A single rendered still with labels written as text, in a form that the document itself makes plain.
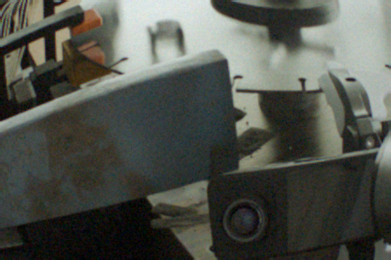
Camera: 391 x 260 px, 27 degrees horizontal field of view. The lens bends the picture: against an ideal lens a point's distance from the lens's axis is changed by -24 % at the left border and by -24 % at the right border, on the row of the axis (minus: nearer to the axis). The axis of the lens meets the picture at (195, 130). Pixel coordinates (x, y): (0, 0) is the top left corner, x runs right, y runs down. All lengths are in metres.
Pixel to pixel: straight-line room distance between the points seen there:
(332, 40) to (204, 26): 0.09
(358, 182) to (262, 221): 0.06
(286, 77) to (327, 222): 0.17
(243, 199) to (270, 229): 0.02
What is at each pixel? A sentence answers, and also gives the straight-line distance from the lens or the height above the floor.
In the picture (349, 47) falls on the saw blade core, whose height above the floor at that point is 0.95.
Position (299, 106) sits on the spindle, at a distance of 0.72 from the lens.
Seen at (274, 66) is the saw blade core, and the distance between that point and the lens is 0.59.
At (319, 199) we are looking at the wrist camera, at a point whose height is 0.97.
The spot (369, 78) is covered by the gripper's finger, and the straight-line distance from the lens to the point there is 0.54.
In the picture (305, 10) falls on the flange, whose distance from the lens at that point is 0.66.
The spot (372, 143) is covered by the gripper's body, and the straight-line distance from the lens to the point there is 0.45.
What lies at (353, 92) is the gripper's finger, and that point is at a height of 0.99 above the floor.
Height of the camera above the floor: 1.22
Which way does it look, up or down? 30 degrees down
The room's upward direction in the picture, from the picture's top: 7 degrees counter-clockwise
